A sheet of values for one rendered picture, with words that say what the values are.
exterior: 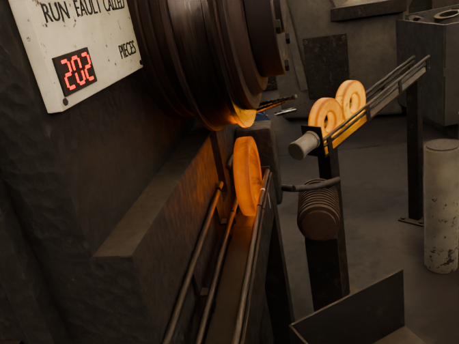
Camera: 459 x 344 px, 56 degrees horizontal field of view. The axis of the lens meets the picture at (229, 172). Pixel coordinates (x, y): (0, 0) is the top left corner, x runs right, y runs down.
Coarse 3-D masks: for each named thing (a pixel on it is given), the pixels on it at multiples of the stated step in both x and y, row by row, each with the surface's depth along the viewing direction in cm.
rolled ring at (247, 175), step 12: (240, 144) 95; (252, 144) 99; (240, 156) 93; (252, 156) 104; (240, 168) 92; (252, 168) 106; (240, 180) 92; (252, 180) 106; (240, 192) 92; (252, 192) 94; (240, 204) 94; (252, 204) 94
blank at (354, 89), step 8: (344, 88) 144; (352, 88) 146; (360, 88) 149; (336, 96) 145; (344, 96) 143; (352, 96) 151; (360, 96) 150; (344, 104) 144; (352, 104) 152; (360, 104) 151; (344, 112) 145; (352, 112) 150; (344, 120) 146
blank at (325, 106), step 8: (320, 104) 135; (328, 104) 137; (336, 104) 141; (312, 112) 136; (320, 112) 135; (328, 112) 138; (336, 112) 141; (312, 120) 135; (320, 120) 136; (328, 120) 144; (336, 120) 142; (328, 128) 143
